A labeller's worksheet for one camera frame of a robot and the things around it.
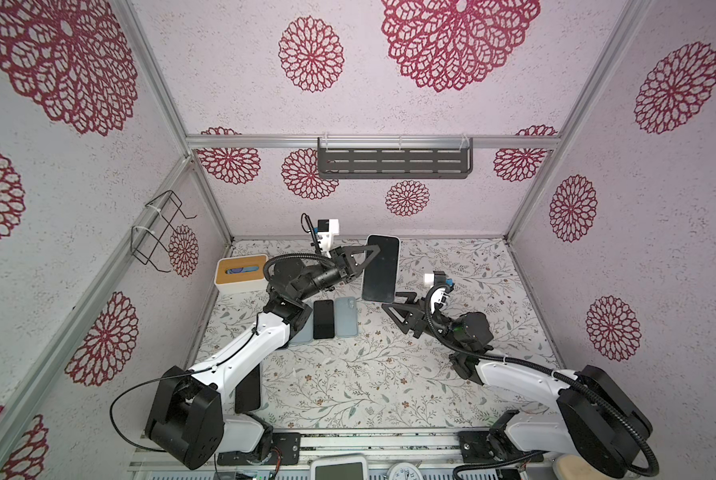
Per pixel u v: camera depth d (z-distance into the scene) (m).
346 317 0.99
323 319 0.98
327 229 0.64
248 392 0.81
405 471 0.69
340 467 0.68
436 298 0.65
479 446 0.74
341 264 0.58
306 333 0.94
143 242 0.72
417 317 0.61
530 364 0.52
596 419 0.42
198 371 0.44
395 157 0.92
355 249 0.62
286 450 0.73
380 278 0.62
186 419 0.41
